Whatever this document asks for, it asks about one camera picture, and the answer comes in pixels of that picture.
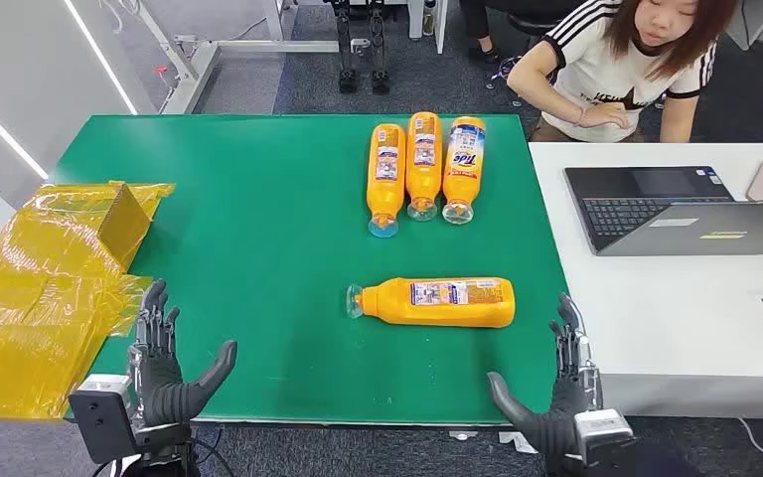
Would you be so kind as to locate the black robot leg stand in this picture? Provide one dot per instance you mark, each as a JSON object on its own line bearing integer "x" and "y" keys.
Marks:
{"x": 345, "y": 46}
{"x": 378, "y": 46}

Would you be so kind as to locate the orange detergent bottle clear cap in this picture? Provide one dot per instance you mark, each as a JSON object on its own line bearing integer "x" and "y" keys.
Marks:
{"x": 423, "y": 178}
{"x": 464, "y": 187}
{"x": 447, "y": 309}

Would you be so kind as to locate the small dark drink bottle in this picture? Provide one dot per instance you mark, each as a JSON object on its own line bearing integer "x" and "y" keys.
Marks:
{"x": 428, "y": 20}

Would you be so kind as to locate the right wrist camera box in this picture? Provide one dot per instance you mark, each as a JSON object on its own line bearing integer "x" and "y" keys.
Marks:
{"x": 602, "y": 431}

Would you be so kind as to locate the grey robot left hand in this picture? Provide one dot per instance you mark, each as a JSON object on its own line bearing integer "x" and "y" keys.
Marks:
{"x": 158, "y": 388}

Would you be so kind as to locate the cardboard box in yellow film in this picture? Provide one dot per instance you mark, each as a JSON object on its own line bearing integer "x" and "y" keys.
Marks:
{"x": 39, "y": 296}

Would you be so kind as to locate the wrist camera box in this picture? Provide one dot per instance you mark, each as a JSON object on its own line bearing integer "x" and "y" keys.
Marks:
{"x": 102, "y": 415}
{"x": 602, "y": 431}

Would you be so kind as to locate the white cabinet panel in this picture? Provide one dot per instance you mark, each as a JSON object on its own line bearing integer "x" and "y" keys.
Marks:
{"x": 442, "y": 26}

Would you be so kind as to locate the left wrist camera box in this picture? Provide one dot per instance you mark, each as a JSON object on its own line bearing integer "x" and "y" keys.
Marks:
{"x": 102, "y": 415}

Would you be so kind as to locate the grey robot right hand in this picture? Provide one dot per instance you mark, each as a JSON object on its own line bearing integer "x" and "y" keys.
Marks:
{"x": 559, "y": 428}

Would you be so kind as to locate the dark grey open laptop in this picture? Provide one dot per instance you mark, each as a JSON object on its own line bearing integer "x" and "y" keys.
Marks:
{"x": 625, "y": 210}

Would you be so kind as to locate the white metal table frame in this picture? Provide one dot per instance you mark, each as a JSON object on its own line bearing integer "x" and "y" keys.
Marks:
{"x": 197, "y": 59}

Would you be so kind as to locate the orange detergent bottle blue cap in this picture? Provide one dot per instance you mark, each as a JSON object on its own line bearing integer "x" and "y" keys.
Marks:
{"x": 385, "y": 197}

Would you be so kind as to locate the black round stool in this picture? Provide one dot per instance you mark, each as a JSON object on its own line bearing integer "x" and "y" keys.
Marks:
{"x": 533, "y": 23}

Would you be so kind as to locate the green table mat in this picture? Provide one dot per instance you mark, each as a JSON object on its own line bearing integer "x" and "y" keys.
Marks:
{"x": 256, "y": 230}

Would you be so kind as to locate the small white floor plate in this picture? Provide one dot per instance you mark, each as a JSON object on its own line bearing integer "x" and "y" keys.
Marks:
{"x": 462, "y": 435}

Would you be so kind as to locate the seated person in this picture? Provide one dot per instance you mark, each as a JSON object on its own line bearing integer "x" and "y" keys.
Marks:
{"x": 605, "y": 72}

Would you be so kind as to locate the white desk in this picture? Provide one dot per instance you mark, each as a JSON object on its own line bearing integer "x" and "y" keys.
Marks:
{"x": 671, "y": 316}

